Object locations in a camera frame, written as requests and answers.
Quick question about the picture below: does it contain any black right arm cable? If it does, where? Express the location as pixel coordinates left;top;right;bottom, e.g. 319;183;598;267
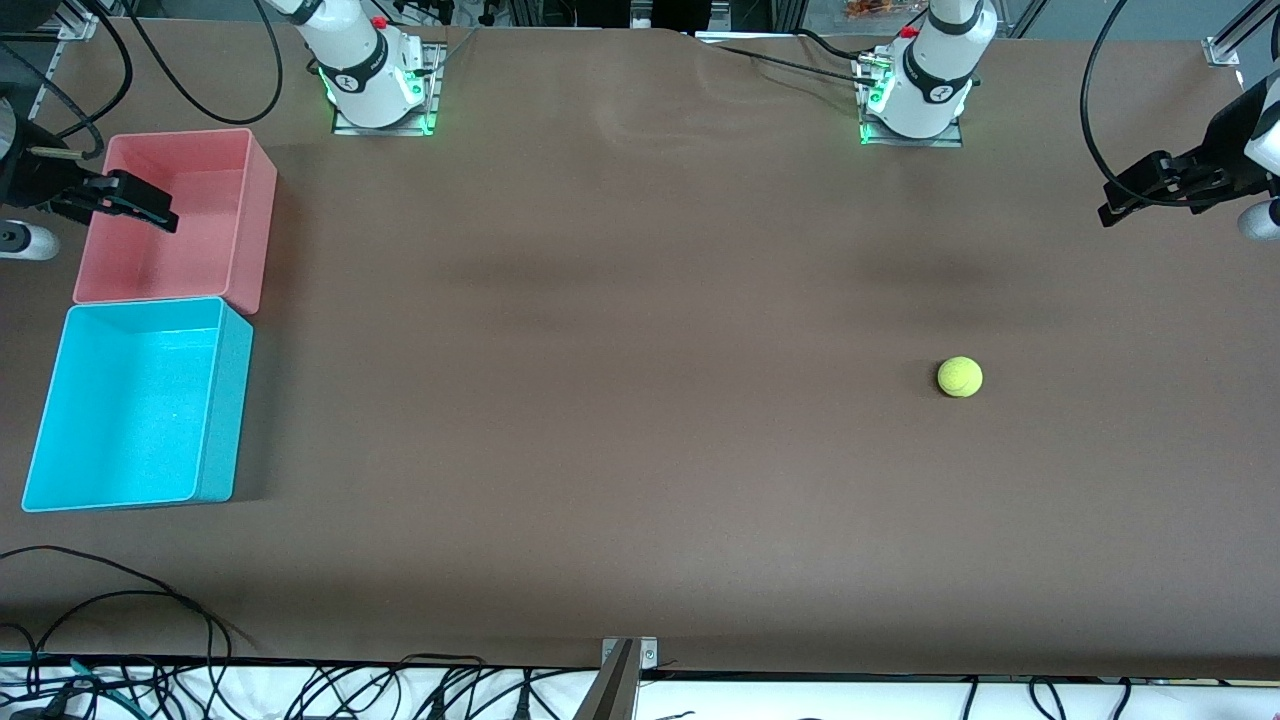
128;0;284;127

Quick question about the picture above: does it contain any pink plastic bin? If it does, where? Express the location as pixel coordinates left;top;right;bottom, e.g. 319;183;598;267
72;128;279;317

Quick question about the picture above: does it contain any teal cable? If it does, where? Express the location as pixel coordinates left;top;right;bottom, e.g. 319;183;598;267
0;652;136;709

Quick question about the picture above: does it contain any aluminium frame profile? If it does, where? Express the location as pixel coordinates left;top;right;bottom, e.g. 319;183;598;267
1205;0;1280;66
55;0;101;41

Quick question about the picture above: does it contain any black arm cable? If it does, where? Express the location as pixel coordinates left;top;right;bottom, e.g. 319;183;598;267
1080;0;1241;209
128;0;284;127

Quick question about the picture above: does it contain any blue plastic bin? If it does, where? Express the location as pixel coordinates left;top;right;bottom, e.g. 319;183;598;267
21;296;255;514

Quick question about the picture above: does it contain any yellow-green tennis ball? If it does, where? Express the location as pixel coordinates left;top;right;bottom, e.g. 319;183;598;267
937;356;984;399

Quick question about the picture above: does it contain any black base power cable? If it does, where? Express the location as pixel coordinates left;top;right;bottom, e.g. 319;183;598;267
700;28;881;83

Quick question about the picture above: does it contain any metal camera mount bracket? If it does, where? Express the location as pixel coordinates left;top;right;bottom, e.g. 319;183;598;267
573;637;659;720

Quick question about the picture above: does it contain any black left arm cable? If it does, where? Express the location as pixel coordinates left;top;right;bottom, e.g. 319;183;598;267
1080;0;1241;209

